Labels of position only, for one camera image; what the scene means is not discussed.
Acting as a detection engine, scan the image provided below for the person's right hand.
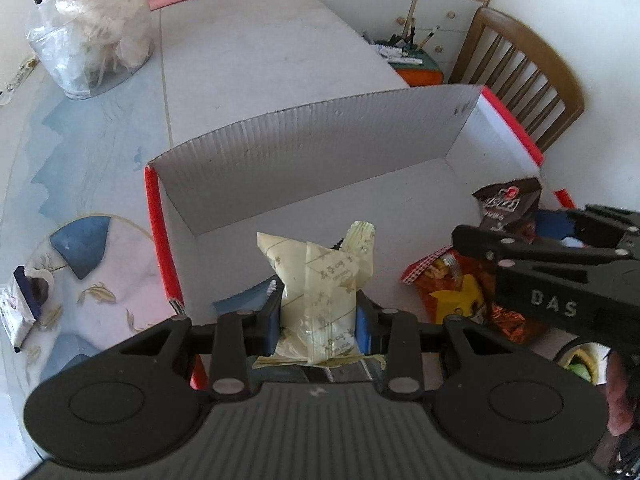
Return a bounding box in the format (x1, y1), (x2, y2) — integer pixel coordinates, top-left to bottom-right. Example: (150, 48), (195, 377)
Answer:
(606, 354), (640, 437)

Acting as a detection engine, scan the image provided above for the wooden white cabinet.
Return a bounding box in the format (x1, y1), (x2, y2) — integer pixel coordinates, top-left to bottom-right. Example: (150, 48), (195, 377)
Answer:
(314, 0), (494, 83)

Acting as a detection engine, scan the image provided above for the clear plastic bag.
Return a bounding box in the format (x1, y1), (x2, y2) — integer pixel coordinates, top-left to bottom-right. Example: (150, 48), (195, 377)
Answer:
(26, 0), (157, 100)

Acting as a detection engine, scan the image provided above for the cream snack packet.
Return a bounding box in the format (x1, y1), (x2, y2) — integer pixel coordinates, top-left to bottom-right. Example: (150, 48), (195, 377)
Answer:
(252, 219), (377, 369)

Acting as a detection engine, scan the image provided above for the orange yellow snack packet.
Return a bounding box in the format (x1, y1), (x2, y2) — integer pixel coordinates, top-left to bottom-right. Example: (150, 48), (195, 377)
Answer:
(401, 246), (497, 325)

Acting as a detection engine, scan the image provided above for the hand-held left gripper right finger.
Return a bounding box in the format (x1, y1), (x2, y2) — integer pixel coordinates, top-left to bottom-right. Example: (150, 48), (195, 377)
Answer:
(355, 297), (502, 403)

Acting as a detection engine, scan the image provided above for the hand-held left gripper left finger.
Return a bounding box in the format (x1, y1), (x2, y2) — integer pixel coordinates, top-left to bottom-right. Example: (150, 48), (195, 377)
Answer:
(117, 276), (285, 402)

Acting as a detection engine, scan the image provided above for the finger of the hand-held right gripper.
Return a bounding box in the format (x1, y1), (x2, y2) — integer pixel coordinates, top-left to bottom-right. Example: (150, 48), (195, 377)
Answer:
(451, 224), (622, 274)
(571, 203), (640, 242)

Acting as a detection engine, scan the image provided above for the dark brown snack packet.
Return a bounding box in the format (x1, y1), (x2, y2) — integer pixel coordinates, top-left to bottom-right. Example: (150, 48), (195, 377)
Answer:
(471, 177), (544, 235)

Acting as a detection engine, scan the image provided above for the small blue white packet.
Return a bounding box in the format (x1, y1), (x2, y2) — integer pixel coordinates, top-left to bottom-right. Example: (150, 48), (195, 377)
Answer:
(0, 264), (57, 352)

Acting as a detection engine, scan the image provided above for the wooden chair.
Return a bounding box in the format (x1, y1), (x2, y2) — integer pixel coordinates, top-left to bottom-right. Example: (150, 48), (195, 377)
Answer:
(446, 7), (587, 154)

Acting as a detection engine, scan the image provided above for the orange pen holder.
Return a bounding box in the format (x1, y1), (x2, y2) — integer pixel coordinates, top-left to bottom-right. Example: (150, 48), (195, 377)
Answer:
(399, 57), (445, 87)

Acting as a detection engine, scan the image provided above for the red cardboard box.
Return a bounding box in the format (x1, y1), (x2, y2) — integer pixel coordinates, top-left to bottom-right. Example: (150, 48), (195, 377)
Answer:
(144, 83), (575, 392)

